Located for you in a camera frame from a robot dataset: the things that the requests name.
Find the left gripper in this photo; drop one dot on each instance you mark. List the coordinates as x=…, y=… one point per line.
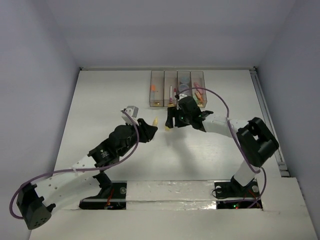
x=146, y=130

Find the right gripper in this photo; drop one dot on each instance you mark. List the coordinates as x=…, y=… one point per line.
x=171, y=112

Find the yellow highlighter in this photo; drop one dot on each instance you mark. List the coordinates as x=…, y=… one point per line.
x=155, y=122

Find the pink marker pen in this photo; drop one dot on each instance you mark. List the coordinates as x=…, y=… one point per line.
x=171, y=94
x=174, y=92

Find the clear jar of paper clips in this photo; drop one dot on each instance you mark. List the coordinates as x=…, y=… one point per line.
x=183, y=87

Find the orange clear highlighter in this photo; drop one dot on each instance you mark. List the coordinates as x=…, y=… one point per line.
x=152, y=92

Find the green correction tape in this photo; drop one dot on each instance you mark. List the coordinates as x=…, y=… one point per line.
x=195, y=96

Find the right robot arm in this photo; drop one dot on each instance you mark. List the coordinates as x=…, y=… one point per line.
x=253, y=138

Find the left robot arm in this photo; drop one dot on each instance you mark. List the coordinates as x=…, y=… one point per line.
x=40, y=197

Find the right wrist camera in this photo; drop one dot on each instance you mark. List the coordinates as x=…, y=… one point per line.
x=180, y=96

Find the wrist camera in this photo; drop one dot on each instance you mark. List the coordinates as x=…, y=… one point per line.
x=129, y=114
x=180, y=96

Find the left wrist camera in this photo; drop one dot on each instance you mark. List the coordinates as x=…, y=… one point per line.
x=129, y=114

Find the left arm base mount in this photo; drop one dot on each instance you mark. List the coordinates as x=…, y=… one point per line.
x=114, y=200

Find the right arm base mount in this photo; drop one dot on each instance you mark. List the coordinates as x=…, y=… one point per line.
x=233, y=196

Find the aluminium rail right edge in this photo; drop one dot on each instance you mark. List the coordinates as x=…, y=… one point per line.
x=284, y=171

